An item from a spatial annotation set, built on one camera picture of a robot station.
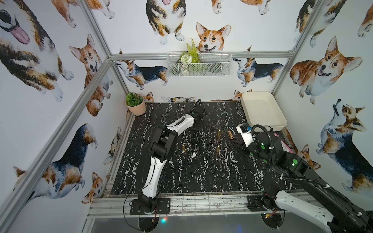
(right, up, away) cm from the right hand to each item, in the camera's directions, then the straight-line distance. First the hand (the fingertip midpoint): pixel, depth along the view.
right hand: (231, 139), depth 67 cm
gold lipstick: (0, +2, 0) cm, 2 cm away
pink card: (+42, -10, +28) cm, 51 cm away
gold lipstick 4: (-3, -11, +25) cm, 28 cm away
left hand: (-14, +4, +35) cm, 38 cm away
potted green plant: (-60, +19, +36) cm, 72 cm away
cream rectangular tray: (+35, +17, +46) cm, 60 cm away
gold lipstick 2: (-1, -2, +32) cm, 32 cm away
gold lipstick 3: (-24, -9, +24) cm, 35 cm away
